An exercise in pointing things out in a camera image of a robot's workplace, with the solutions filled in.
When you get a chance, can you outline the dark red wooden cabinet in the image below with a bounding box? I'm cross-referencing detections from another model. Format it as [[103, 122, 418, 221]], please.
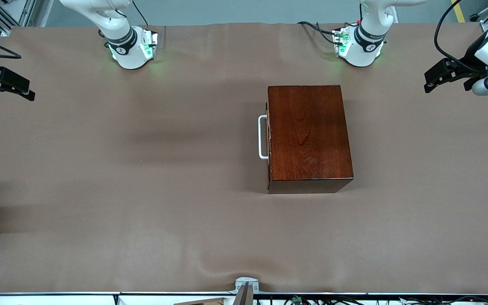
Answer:
[[267, 85, 354, 194]]

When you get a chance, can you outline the brown table cloth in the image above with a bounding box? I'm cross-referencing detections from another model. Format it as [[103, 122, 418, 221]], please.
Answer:
[[0, 22, 488, 296]]

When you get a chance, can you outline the light wooden board piece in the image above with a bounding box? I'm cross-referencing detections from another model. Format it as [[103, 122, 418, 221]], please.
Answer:
[[174, 297, 227, 305]]

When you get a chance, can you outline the black left arm base cable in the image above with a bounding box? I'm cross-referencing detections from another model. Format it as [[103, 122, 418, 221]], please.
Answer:
[[297, 20, 344, 45]]

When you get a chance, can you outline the grey metal clamp bracket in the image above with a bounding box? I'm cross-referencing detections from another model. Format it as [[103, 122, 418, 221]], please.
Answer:
[[229, 277, 260, 305]]

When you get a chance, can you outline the black arm base cable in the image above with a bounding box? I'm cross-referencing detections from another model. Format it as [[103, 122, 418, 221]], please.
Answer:
[[297, 20, 344, 45], [132, 0, 149, 27]]

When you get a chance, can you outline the wooden drawer with white handle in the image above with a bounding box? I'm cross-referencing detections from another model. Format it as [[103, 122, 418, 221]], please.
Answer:
[[258, 102, 271, 191]]

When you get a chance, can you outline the aluminium frame structure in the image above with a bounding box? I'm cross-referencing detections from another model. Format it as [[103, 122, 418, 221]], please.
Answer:
[[0, 0, 37, 35]]

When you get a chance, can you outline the black right arm base cable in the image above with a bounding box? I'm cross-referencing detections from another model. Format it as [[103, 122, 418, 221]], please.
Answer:
[[132, 0, 149, 27]]

